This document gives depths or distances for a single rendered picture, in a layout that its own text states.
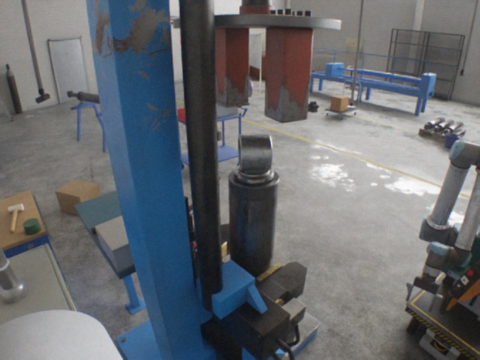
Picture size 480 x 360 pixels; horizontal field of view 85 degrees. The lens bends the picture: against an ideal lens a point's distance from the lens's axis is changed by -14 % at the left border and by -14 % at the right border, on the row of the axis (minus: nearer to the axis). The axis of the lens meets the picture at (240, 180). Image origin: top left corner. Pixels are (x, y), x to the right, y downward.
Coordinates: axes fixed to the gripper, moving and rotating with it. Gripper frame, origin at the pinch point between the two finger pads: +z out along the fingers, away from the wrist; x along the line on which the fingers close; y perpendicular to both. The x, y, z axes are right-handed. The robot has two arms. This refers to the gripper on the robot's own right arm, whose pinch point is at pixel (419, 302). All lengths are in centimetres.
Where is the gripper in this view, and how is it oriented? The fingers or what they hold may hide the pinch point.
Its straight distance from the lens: 188.7
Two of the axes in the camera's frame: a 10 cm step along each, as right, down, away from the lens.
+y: 7.2, 0.9, 6.9
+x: -6.6, -2.4, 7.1
